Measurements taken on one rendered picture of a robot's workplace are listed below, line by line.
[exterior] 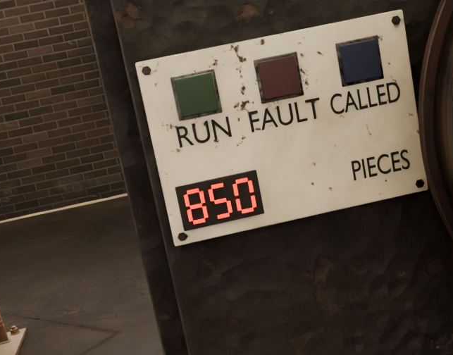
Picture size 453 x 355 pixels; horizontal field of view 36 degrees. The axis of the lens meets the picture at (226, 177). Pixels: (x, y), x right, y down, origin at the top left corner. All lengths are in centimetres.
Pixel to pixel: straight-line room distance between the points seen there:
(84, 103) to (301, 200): 601
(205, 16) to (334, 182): 20
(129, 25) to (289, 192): 22
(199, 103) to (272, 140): 8
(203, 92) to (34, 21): 606
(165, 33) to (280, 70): 11
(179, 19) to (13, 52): 605
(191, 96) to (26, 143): 611
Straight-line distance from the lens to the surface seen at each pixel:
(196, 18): 69
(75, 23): 666
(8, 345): 365
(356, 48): 69
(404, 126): 72
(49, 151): 674
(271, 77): 67
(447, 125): 63
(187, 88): 66
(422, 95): 65
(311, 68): 69
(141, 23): 69
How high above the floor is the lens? 125
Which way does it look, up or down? 11 degrees down
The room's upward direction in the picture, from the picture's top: 11 degrees counter-clockwise
